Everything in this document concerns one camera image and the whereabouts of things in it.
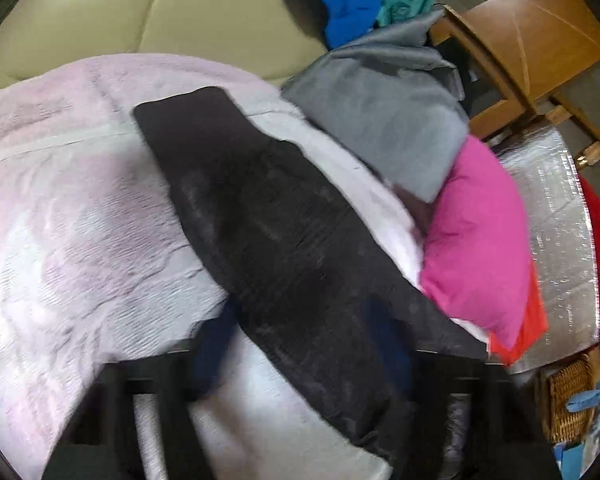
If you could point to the wooden chair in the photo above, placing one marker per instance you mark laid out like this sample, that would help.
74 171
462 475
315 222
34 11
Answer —
530 35

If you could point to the magenta folded cloth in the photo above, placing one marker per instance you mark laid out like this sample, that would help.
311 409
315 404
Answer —
472 240

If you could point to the grey garment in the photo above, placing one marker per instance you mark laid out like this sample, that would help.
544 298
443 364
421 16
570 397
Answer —
380 110

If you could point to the blue garment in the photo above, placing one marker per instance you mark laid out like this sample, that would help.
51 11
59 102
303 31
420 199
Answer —
351 5

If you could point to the silver insulated mat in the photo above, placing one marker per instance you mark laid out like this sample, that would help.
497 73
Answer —
560 260

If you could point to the black pants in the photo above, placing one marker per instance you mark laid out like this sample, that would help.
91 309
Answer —
280 220

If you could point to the beige sofa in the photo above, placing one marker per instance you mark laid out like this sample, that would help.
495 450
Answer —
180 10

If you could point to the wicker basket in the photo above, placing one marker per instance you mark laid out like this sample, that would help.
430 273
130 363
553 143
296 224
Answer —
570 390

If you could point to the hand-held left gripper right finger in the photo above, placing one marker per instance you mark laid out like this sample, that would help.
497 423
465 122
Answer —
391 345

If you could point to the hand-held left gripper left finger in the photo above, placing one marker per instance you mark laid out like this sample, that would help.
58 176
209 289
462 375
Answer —
213 350

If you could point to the red-orange folded cloth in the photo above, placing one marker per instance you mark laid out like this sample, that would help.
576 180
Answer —
530 327

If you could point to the light pink blanket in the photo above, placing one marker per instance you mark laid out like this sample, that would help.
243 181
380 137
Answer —
80 210

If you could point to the light blue cloth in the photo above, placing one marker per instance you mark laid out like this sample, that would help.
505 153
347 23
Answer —
592 396

